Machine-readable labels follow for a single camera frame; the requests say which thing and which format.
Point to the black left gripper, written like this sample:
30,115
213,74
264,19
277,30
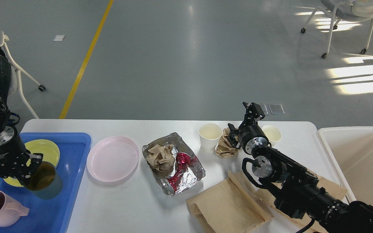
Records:
14,159

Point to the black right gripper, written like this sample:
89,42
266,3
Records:
250,137

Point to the dark green mug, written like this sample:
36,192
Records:
46,182

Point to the pink plate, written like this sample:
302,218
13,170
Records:
113,159

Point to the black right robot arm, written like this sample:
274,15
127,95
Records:
293,186

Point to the crumpled brown paper ball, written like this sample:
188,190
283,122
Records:
224,148

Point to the white paper cup right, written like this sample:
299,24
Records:
272,133

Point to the white paper cup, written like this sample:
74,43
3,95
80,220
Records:
272,133
209,135

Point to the white paper cup left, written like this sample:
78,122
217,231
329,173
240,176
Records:
209,135

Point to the yellow plate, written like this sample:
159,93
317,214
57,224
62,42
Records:
49,149

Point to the blue plastic tray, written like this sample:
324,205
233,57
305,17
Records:
53,215

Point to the brown paper bag rear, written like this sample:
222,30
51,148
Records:
332,188

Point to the brown paper bag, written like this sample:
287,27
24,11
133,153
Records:
332,188
231,206

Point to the aluminium foil tray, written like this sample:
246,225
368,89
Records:
193,173

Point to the brown paper bag front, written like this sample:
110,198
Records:
231,206

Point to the crumpled brown paper in tray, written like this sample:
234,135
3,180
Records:
161,157

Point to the white plastic bin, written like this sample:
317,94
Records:
350,152

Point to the white chair right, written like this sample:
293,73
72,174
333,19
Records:
346,10

